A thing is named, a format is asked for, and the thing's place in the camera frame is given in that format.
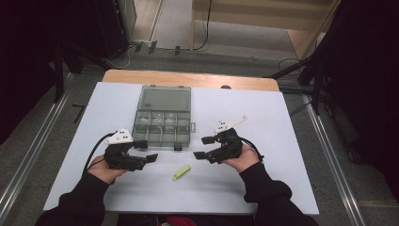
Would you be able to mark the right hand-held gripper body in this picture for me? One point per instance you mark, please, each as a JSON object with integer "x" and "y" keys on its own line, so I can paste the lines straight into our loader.
{"x": 230, "y": 147}

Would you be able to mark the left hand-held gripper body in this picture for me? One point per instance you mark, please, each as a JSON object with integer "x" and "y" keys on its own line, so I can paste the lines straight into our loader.
{"x": 120, "y": 160}

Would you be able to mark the small yellow-green plastic stick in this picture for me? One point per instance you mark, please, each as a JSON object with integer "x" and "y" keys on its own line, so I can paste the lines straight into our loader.
{"x": 181, "y": 172}

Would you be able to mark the grey transparent compartment box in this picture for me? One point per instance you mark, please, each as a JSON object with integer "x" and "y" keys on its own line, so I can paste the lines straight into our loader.
{"x": 164, "y": 100}

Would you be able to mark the person's right hand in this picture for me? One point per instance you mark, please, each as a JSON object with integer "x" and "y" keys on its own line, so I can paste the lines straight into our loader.
{"x": 246, "y": 160}

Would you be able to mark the person's left hand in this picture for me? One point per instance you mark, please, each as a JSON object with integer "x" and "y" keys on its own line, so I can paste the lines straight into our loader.
{"x": 103, "y": 172}

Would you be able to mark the dark round table grommet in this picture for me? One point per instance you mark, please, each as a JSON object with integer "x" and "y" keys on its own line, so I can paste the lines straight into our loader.
{"x": 226, "y": 87}

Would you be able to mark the white table sheet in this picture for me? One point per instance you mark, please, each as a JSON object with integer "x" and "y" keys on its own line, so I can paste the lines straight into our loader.
{"x": 266, "y": 103}

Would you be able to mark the person's red garment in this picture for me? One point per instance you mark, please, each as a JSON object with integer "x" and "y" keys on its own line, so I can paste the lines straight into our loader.
{"x": 178, "y": 221}

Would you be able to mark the black metal stand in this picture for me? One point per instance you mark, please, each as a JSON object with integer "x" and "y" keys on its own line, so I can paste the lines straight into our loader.
{"x": 58, "y": 78}
{"x": 316, "y": 91}

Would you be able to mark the grey cabinet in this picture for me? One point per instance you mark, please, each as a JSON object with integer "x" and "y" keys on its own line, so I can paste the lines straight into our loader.
{"x": 128, "y": 15}

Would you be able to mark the light wooden furniture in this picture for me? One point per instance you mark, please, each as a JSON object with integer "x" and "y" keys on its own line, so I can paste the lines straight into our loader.
{"x": 251, "y": 12}

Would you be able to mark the black curtain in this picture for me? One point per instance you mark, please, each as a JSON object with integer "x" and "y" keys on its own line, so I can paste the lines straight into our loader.
{"x": 25, "y": 47}
{"x": 370, "y": 78}

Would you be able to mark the metal floor rail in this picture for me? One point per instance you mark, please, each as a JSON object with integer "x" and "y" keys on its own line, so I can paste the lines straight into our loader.
{"x": 332, "y": 166}
{"x": 31, "y": 153}

